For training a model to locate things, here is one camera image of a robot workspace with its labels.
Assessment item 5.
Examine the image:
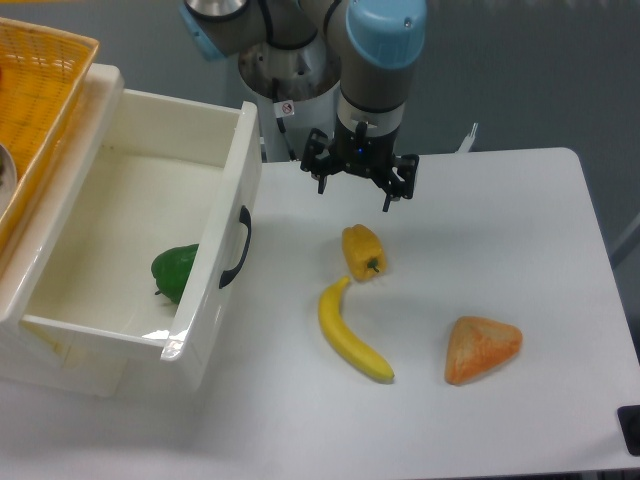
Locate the black top drawer handle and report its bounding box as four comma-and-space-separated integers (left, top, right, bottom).
218, 205, 253, 290

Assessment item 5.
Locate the white drawer cabinet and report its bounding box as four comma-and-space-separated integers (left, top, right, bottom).
0, 62, 132, 399

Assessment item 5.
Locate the white top drawer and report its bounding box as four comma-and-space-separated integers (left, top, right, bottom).
4, 90, 261, 396

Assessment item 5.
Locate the yellow bell pepper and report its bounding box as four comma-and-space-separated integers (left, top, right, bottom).
342, 224, 387, 282

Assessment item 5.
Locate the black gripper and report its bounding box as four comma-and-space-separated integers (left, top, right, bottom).
300, 103, 420, 212

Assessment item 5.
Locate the plate in basket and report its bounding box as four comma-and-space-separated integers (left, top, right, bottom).
0, 144, 18, 217

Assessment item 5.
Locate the green bell pepper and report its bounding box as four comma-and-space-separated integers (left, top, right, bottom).
151, 244, 199, 305

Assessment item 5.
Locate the orange triangular bread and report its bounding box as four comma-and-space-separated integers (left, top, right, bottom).
444, 316, 523, 385

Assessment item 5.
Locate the yellow woven basket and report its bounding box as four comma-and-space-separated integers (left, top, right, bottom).
1, 18, 99, 246

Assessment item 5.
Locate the black object at table edge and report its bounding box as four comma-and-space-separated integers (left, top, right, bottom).
617, 405, 640, 457

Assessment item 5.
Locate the yellow banana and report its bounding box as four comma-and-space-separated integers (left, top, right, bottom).
317, 276, 395, 384

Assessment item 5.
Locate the white metal table bracket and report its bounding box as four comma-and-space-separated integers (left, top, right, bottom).
456, 122, 479, 154

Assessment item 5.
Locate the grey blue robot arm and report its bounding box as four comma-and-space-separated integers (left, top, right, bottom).
179, 1, 427, 202

